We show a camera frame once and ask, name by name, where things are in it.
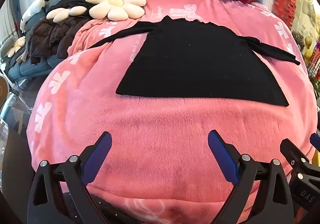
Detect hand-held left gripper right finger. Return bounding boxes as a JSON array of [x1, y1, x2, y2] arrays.
[[207, 129, 298, 224]]

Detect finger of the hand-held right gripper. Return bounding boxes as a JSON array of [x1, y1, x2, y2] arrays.
[[279, 138, 313, 182], [309, 133, 320, 152]]

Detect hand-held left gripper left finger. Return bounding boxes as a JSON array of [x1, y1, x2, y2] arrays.
[[27, 131, 113, 224]]

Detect black sweater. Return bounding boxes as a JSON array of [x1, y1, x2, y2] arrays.
[[89, 15, 300, 107]]

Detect pink printed blanket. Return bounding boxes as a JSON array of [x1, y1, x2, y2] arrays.
[[27, 0, 318, 224]]

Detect dark speckled cloth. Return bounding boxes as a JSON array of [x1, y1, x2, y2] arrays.
[[62, 186, 142, 224]]

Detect yellow artificial flowers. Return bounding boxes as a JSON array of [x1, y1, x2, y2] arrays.
[[303, 36, 315, 61]]

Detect dried flower bunch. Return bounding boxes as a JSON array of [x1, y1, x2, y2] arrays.
[[291, 29, 307, 47]]

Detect blue sofa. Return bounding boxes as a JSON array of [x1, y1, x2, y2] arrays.
[[7, 9, 59, 82]]

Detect brown down jacket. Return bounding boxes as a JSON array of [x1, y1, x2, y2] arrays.
[[26, 15, 88, 63]]

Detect small cream flower pillow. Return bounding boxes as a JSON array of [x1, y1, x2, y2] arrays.
[[46, 5, 88, 22], [5, 36, 27, 58]]

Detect large cream flower pillow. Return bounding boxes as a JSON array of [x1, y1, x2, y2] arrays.
[[85, 0, 147, 21]]

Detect white plush animal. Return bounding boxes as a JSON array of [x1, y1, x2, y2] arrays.
[[20, 0, 50, 33]]

